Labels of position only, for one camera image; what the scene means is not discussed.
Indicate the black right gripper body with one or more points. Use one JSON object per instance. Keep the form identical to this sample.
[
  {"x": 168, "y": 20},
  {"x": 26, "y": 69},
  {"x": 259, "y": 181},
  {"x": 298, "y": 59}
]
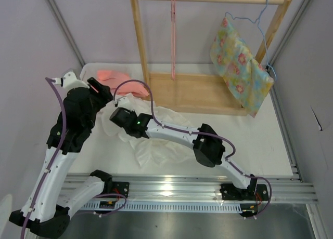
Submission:
[{"x": 132, "y": 112}]

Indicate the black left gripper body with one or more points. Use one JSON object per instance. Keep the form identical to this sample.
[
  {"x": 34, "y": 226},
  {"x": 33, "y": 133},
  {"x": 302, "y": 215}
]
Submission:
[{"x": 99, "y": 99}]

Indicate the white skirt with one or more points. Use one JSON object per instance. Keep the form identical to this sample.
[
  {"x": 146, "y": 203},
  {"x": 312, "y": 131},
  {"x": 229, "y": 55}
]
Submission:
[{"x": 146, "y": 151}]

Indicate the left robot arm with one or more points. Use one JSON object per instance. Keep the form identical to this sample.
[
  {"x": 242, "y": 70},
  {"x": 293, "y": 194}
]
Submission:
[{"x": 45, "y": 214}]

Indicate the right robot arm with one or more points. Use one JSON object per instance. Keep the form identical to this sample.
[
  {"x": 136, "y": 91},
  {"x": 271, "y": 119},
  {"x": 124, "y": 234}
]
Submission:
[{"x": 207, "y": 146}]

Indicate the floral patterned skirt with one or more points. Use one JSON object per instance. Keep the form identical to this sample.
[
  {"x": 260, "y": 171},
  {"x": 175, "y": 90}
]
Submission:
[{"x": 243, "y": 75}]

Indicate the pink clothes hanger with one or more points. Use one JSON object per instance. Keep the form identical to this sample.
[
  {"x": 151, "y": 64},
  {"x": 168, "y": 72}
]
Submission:
[{"x": 173, "y": 40}]

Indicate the white plastic basket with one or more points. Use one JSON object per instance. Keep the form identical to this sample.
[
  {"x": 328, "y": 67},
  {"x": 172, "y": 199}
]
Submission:
[{"x": 90, "y": 69}]

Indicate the wooden clothes rack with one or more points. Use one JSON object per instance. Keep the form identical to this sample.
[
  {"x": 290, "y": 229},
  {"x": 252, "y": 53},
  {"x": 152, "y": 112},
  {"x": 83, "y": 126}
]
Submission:
[{"x": 196, "y": 87}]

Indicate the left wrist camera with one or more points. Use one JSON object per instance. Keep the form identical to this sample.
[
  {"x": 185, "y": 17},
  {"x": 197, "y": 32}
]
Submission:
[{"x": 70, "y": 81}]

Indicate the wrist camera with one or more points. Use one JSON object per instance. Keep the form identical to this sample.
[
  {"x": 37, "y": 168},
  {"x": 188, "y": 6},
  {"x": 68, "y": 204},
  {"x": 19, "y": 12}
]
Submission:
[
  {"x": 70, "y": 81},
  {"x": 124, "y": 102}
]

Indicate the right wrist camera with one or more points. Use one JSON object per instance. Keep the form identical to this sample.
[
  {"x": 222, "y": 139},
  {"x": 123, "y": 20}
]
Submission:
[{"x": 124, "y": 102}]

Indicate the white slotted cable duct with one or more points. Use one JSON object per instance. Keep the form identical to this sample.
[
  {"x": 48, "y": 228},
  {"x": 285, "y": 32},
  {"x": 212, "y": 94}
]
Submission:
[{"x": 173, "y": 207}]

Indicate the blue wire hanger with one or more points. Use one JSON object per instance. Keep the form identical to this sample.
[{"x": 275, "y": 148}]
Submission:
[{"x": 257, "y": 21}]

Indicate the aluminium frame rail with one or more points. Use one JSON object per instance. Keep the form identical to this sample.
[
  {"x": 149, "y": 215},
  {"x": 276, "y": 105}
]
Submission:
[{"x": 173, "y": 188}]

